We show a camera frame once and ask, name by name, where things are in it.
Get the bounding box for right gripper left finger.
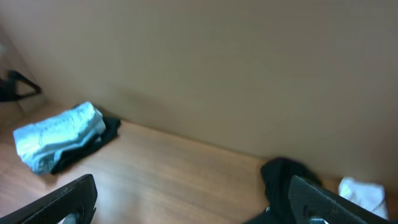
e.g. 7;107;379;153
1;174;98;224

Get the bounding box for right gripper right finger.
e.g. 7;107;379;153
289;175;389;224

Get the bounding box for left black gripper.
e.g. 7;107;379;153
1;70;42;102

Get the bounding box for light blue denim shorts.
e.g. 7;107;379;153
13;101;106;175

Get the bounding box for black crumpled garment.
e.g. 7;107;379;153
244;157;322;224

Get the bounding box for white crumpled shirt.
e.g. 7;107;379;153
338;177;389;220

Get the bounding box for folded black garment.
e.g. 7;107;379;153
47;101;121;175

